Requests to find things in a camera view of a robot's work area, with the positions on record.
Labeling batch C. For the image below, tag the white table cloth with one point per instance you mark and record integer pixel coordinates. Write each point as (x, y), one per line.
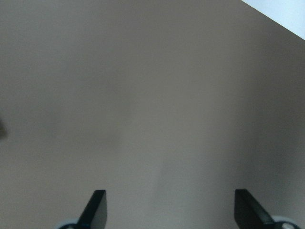
(288, 13)

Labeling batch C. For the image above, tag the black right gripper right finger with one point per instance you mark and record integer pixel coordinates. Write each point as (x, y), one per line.
(248, 213)

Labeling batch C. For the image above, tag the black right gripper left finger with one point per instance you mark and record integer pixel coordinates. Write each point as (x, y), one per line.
(94, 214)

